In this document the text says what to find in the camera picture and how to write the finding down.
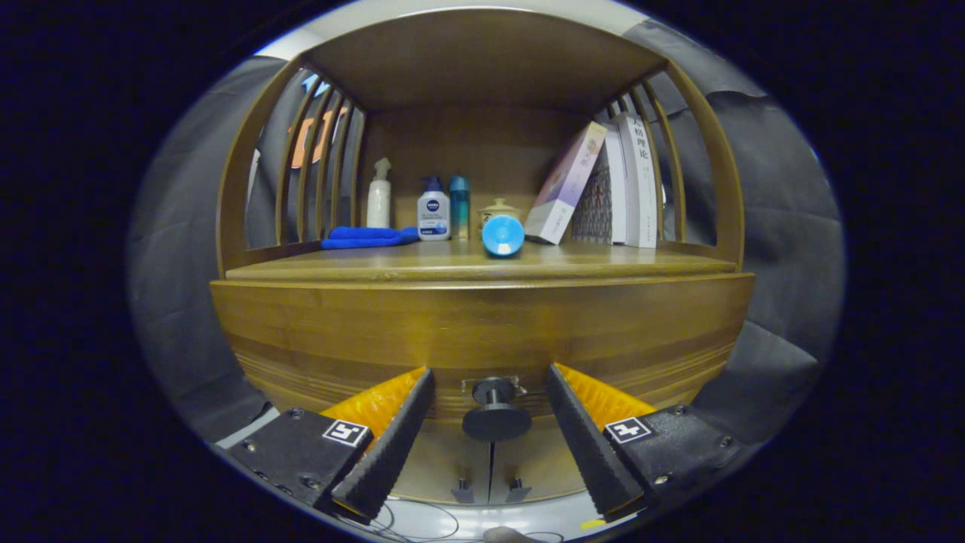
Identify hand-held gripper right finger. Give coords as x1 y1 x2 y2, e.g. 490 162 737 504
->
547 363 743 521

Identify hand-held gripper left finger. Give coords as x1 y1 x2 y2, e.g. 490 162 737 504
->
226 367 436 523

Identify black drawer knob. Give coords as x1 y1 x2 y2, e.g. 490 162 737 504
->
461 376 533 443

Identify blue squeeze tube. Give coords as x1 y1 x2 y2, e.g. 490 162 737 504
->
482 214 525 257

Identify wooden cabinet door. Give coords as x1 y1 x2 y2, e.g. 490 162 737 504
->
392 419 492 505
490 419 596 505

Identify wooden countertop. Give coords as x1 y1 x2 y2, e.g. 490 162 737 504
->
225 240 738 284

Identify wooden cabinet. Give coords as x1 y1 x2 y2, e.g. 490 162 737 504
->
210 8 756 506

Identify blue folded cloth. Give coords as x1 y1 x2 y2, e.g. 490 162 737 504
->
321 225 420 250

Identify dark patterned book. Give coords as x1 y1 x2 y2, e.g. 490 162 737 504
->
571 147 613 244

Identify white bottle with blue cap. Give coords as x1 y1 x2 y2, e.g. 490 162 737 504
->
417 176 452 242

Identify white pump bottle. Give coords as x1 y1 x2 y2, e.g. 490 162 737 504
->
366 157 393 229

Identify teal bottle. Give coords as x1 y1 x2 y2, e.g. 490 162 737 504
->
449 175 471 241

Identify beige lidded ceramic teacup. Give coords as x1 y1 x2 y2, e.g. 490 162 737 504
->
479 198 522 227

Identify plain white book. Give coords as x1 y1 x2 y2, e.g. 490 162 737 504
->
599 121 630 245

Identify purple and white book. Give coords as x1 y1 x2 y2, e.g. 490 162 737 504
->
524 121 608 246

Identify white book with black lettering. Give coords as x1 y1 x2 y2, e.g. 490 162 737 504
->
614 112 659 249

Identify black floor cables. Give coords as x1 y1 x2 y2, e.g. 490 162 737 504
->
332 498 566 542

